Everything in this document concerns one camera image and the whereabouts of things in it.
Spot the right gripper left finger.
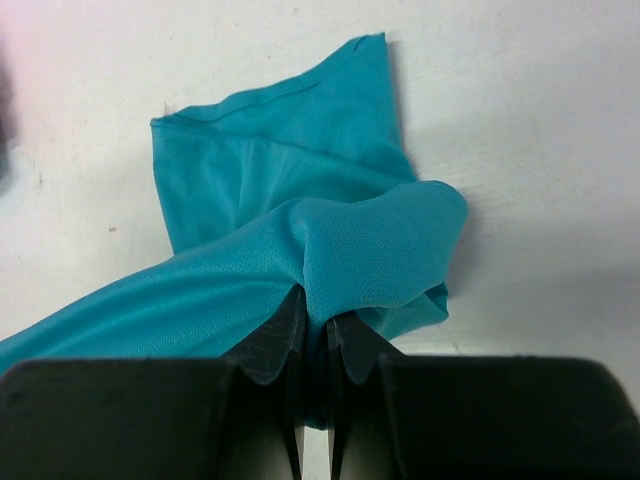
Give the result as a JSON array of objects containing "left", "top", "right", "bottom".
[{"left": 1, "top": 287, "right": 306, "bottom": 479}]

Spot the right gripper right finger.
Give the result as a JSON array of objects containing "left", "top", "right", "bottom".
[{"left": 326, "top": 314, "right": 639, "bottom": 479}]

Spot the teal polo shirt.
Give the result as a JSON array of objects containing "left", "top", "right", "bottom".
[{"left": 1, "top": 34, "right": 468, "bottom": 429}]

